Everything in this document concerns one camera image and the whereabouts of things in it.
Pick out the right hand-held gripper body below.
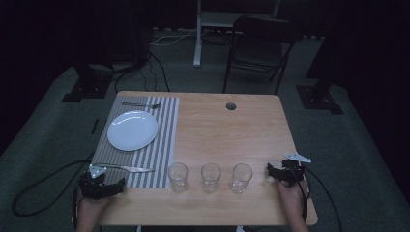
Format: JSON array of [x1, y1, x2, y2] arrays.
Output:
[[281, 152, 312, 189]]

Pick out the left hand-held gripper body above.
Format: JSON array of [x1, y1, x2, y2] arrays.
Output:
[[78, 163, 114, 200]]

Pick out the person's left hand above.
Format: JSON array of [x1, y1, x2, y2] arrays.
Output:
[[76, 192, 114, 224]]

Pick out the person's right hand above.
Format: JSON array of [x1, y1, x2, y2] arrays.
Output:
[[276, 178, 309, 223]]

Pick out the silver table knife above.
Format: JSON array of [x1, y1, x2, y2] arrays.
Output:
[[95, 163, 157, 174]]

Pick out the clear drinking glass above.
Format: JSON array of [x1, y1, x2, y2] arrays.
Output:
[[167, 161, 190, 194], [200, 162, 222, 194], [229, 162, 253, 194]]

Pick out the grey striped placemat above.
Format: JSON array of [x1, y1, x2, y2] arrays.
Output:
[[90, 95, 181, 189]]

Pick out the white round plate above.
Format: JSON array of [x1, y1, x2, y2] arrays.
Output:
[[106, 110, 160, 152]]

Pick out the silver spoon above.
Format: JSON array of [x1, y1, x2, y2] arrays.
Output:
[[121, 101, 162, 110]]

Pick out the black folding chair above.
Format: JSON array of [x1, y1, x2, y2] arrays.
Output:
[[221, 14, 304, 95]]

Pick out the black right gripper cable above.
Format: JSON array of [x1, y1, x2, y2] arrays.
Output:
[[288, 164, 343, 232]]

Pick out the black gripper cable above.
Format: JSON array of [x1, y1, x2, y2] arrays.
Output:
[[288, 164, 343, 232], [12, 151, 97, 230]]

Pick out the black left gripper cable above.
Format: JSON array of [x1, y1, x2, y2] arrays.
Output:
[[12, 151, 97, 230]]

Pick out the black stand with base plate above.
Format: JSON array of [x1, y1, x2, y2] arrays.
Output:
[[61, 0, 114, 103], [295, 0, 345, 116]]

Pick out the black floor cables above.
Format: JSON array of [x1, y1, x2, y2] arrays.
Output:
[[113, 50, 171, 95]]

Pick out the white metal desk frame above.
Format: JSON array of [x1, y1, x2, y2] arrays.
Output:
[[192, 0, 282, 68]]

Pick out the white floor cable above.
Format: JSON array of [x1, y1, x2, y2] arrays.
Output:
[[149, 28, 211, 46]]

